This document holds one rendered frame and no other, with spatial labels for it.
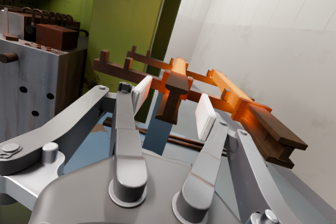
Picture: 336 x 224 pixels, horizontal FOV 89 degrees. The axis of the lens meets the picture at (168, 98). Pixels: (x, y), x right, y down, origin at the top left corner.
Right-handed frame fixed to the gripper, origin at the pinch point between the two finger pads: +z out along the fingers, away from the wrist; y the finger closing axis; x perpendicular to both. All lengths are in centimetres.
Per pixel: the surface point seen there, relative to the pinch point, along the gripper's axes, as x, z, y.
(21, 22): -4, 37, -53
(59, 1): 6, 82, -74
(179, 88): 2.2, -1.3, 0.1
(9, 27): -6, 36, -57
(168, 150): -26.0, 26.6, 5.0
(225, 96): -0.2, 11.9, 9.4
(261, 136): -0.6, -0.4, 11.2
